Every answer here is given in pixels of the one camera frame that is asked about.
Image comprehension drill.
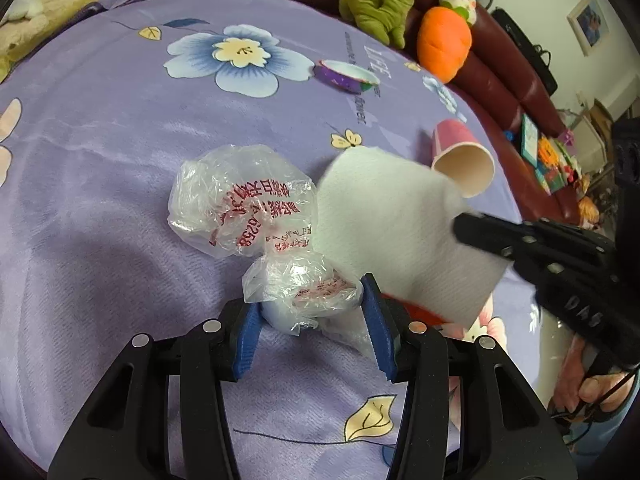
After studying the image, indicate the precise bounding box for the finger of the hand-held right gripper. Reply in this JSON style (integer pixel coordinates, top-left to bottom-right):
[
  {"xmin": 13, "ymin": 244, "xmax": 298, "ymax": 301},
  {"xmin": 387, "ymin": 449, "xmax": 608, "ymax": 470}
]
[
  {"xmin": 451, "ymin": 211, "xmax": 617, "ymax": 263},
  {"xmin": 500, "ymin": 247, "xmax": 640, "ymax": 368}
]

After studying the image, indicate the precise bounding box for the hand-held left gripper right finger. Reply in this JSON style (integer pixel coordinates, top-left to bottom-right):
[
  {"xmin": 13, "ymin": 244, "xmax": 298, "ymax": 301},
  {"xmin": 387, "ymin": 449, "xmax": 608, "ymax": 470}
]
[{"xmin": 361, "ymin": 274, "xmax": 581, "ymax": 480}]

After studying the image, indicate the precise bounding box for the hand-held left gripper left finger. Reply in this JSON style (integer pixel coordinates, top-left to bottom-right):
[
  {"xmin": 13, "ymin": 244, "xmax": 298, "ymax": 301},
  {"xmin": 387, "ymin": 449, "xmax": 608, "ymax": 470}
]
[{"xmin": 47, "ymin": 300, "xmax": 263, "ymax": 480}]

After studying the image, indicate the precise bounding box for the white paper tissue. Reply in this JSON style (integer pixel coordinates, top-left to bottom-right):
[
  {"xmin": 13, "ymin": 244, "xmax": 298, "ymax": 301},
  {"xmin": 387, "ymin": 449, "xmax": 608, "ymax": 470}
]
[{"xmin": 312, "ymin": 147, "xmax": 513, "ymax": 328}]

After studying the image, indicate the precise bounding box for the clear printed plastic bag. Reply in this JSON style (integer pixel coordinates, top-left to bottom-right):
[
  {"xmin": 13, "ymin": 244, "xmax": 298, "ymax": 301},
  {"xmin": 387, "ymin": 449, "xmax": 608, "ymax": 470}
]
[{"xmin": 167, "ymin": 144, "xmax": 366, "ymax": 356}]

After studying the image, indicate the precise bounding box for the person's right forearm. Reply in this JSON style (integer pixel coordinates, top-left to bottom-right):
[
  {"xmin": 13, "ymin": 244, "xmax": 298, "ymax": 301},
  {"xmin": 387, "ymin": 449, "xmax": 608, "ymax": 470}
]
[{"xmin": 560, "ymin": 410, "xmax": 632, "ymax": 461}]

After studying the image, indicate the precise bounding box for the person's right hand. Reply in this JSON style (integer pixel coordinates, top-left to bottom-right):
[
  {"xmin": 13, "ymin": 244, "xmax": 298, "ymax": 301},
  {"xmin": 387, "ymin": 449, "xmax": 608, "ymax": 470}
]
[{"xmin": 549, "ymin": 334, "xmax": 629, "ymax": 423}]

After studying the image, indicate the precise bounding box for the red wrapper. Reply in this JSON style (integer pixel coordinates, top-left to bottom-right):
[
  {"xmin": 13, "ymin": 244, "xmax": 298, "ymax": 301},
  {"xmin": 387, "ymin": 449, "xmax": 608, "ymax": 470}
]
[{"xmin": 400, "ymin": 300, "xmax": 446, "ymax": 323}]

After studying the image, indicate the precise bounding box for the colourful toy pile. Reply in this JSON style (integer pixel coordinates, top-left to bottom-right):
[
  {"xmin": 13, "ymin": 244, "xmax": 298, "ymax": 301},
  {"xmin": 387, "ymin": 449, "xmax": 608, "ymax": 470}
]
[{"xmin": 532, "ymin": 135, "xmax": 591, "ymax": 196}]

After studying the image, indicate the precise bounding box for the pink paper cup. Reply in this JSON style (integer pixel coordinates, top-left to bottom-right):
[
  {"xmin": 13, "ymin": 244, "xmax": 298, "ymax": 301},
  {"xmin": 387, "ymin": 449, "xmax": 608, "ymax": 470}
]
[{"xmin": 431, "ymin": 119, "xmax": 496, "ymax": 198}]

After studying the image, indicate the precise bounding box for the teal book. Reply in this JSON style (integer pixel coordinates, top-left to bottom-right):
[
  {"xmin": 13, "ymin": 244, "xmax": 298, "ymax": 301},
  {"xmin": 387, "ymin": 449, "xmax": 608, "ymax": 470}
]
[{"xmin": 520, "ymin": 112, "xmax": 541, "ymax": 166}]

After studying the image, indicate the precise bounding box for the dark red leather sofa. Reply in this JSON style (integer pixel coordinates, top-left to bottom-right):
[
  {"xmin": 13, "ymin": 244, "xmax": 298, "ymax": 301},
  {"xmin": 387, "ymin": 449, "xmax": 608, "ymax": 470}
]
[{"xmin": 160, "ymin": 0, "xmax": 596, "ymax": 221}]

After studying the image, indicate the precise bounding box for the black bag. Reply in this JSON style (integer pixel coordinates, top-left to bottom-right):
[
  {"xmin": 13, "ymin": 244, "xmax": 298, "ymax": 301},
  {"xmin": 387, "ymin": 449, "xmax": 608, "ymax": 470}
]
[{"xmin": 492, "ymin": 7, "xmax": 558, "ymax": 96}]

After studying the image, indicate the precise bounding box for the orange carrot plush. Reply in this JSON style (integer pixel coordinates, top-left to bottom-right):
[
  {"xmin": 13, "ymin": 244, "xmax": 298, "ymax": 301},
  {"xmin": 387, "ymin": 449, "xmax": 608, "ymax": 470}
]
[{"xmin": 417, "ymin": 6, "xmax": 473, "ymax": 85}]

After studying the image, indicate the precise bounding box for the small purple bowl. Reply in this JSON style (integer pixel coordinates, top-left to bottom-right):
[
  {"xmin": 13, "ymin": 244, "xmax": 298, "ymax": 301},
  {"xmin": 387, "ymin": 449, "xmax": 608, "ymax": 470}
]
[{"xmin": 314, "ymin": 59, "xmax": 381, "ymax": 94}]

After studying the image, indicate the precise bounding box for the small white bunny plush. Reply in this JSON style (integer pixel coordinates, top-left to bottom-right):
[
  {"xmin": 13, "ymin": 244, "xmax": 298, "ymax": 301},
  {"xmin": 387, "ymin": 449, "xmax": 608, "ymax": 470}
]
[{"xmin": 439, "ymin": 0, "xmax": 478, "ymax": 26}]

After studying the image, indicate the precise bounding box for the green plush toy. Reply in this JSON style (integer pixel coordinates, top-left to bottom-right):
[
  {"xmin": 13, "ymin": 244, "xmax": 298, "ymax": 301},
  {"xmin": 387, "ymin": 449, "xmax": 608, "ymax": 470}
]
[{"xmin": 339, "ymin": 0, "xmax": 418, "ymax": 51}]

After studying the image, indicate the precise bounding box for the framed wall picture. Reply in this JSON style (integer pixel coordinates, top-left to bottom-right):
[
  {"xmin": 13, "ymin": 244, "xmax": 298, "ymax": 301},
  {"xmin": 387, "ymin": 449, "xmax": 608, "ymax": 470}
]
[{"xmin": 567, "ymin": 0, "xmax": 611, "ymax": 57}]

